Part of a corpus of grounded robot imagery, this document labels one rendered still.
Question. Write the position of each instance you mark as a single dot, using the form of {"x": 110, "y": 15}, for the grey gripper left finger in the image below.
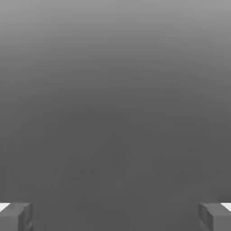
{"x": 14, "y": 216}

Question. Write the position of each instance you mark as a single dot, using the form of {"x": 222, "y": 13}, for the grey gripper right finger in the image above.
{"x": 216, "y": 216}

